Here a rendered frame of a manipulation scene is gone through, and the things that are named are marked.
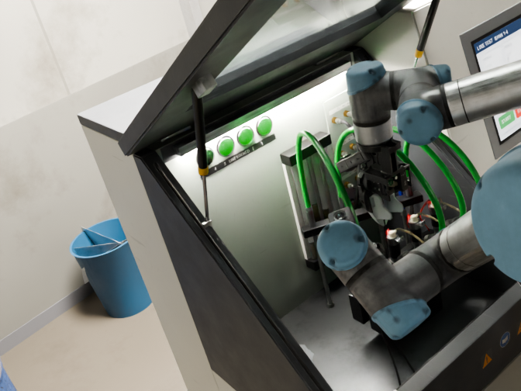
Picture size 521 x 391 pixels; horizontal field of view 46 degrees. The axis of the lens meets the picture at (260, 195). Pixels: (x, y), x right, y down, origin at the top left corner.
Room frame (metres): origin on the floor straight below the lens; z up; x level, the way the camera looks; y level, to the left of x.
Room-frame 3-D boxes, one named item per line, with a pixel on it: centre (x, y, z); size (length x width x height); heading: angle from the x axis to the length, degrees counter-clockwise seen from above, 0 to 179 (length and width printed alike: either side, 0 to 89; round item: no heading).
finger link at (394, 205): (1.13, -0.27, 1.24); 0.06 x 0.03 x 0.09; 31
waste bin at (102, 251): (2.88, 0.86, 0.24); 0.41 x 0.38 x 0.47; 40
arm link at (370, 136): (1.12, -0.25, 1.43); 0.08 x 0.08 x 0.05
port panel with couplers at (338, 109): (1.54, -0.28, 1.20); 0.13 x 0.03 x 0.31; 121
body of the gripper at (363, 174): (1.11, -0.26, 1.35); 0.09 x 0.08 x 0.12; 31
